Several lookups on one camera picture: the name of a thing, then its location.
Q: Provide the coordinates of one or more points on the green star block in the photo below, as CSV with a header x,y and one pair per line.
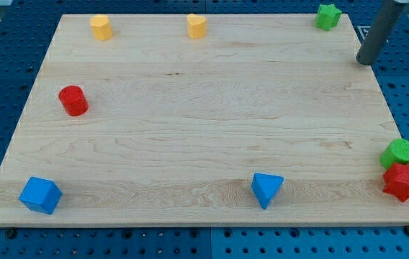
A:
x,y
327,17

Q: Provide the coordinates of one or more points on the red star block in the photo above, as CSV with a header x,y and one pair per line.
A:
x,y
396,180

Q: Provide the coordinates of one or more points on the wooden board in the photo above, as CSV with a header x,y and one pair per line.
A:
x,y
176,127

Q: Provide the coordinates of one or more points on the blue triangle block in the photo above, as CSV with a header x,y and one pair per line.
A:
x,y
265,187

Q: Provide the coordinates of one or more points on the yellow heart block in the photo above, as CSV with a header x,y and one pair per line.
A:
x,y
196,26

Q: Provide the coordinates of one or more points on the red cylinder block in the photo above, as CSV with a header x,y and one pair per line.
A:
x,y
73,100

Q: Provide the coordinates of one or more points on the yellow hexagon block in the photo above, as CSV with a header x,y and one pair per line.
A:
x,y
101,28

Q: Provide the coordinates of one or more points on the blue cube block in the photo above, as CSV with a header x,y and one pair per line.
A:
x,y
40,195

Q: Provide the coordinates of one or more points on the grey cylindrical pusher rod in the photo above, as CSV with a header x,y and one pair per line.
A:
x,y
381,28

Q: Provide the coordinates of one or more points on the green cylinder block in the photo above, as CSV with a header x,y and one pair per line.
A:
x,y
396,152

